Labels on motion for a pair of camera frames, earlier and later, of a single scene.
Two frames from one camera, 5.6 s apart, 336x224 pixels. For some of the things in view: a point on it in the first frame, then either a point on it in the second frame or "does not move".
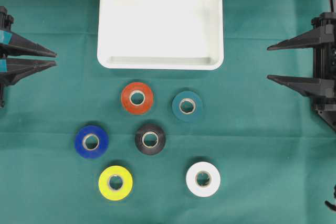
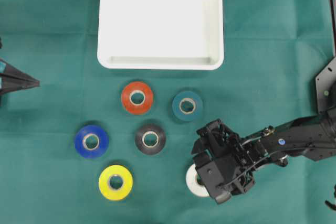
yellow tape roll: [104, 185] does not move
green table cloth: [241, 147] does not move
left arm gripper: [12, 71] -> [10, 74]
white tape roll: [200, 190] does not move
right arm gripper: [324, 41] -> [231, 162]
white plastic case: [163, 24] does not move
